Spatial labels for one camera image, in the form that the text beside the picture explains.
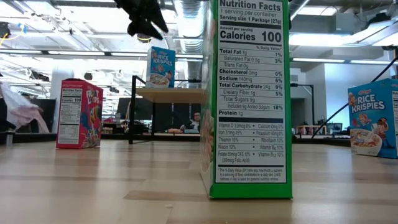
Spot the blue Rice Krispies cereal box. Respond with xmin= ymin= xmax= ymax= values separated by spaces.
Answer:
xmin=347 ymin=78 xmax=398 ymax=159
xmin=146 ymin=45 xmax=177 ymax=89

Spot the red Froot Loops cereal box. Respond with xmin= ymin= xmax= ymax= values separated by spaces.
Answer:
xmin=55 ymin=78 xmax=104 ymax=149

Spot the green cereal box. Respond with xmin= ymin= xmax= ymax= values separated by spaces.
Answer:
xmin=200 ymin=0 xmax=293 ymax=200

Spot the black ceiling dome device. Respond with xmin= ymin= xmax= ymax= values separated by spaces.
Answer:
xmin=136 ymin=32 xmax=153 ymax=44

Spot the ceiling light bar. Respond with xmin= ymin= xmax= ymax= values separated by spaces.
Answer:
xmin=292 ymin=57 xmax=398 ymax=66
xmin=46 ymin=50 xmax=205 ymax=62

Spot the black monitor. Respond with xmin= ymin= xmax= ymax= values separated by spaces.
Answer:
xmin=116 ymin=98 xmax=153 ymax=121

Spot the person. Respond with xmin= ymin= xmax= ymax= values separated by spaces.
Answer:
xmin=180 ymin=111 xmax=201 ymax=131
xmin=0 ymin=81 xmax=50 ymax=134

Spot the black partition panel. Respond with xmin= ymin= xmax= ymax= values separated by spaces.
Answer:
xmin=26 ymin=98 xmax=57 ymax=134

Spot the small wooden rack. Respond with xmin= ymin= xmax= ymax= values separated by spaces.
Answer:
xmin=297 ymin=124 xmax=327 ymax=136

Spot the silver ventilation duct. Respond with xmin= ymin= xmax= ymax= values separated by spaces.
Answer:
xmin=174 ymin=0 xmax=206 ymax=90

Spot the wooden shelf with black frame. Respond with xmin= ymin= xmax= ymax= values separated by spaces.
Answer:
xmin=126 ymin=75 xmax=208 ymax=145

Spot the black metal bracket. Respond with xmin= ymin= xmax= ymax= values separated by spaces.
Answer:
xmin=290 ymin=82 xmax=315 ymax=105

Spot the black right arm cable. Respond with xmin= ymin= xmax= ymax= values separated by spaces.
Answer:
xmin=310 ymin=57 xmax=398 ymax=140

